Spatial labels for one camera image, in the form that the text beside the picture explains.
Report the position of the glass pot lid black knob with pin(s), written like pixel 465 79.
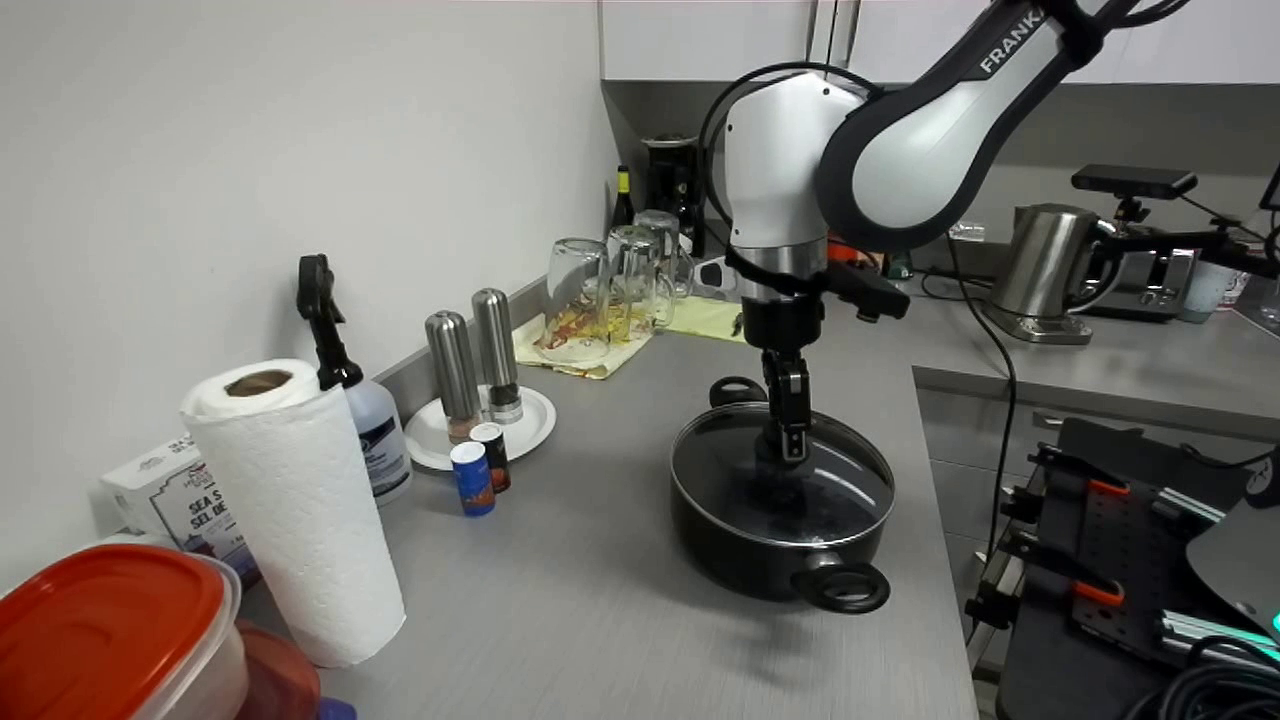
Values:
pixel 843 484

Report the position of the patterned yellow dish towel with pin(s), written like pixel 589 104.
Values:
pixel 586 348

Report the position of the black coffee machine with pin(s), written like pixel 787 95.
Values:
pixel 670 184

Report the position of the white cardboard box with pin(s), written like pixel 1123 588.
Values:
pixel 162 503

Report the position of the dark wine bottle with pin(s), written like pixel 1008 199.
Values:
pixel 621 201

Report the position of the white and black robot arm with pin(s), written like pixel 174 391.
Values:
pixel 922 147

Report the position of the steel electric kettle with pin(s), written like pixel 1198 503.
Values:
pixel 1044 266

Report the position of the black toaster appliance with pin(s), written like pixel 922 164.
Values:
pixel 1152 281

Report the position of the white mug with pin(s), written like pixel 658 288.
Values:
pixel 1208 288

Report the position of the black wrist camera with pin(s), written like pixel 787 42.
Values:
pixel 871 293

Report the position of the black camera on stand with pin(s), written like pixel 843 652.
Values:
pixel 1134 181

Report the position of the white wall cabinets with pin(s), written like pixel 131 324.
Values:
pixel 720 39

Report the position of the black orange clamp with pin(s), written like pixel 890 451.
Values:
pixel 1102 481
pixel 1062 572

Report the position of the small dark can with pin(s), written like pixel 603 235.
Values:
pixel 496 453

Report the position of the plain yellow cloth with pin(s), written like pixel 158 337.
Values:
pixel 702 323

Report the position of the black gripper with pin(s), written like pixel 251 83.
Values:
pixel 787 324

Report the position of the upturned clear drinking glass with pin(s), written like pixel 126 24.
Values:
pixel 662 246
pixel 577 281
pixel 625 266

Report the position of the steel grinder shaker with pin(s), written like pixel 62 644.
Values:
pixel 496 346
pixel 454 364

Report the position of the small white plate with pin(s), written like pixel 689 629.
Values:
pixel 527 420

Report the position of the small blue can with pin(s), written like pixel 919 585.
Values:
pixel 474 481

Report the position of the grey rounded plate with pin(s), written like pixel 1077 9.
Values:
pixel 1240 555

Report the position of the black cooking pot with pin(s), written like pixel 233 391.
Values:
pixel 744 561

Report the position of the spray bottle black trigger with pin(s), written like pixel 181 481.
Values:
pixel 374 425

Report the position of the white paper towel roll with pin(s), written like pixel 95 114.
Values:
pixel 313 534

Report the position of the plastic container red lid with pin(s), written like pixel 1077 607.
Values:
pixel 105 632

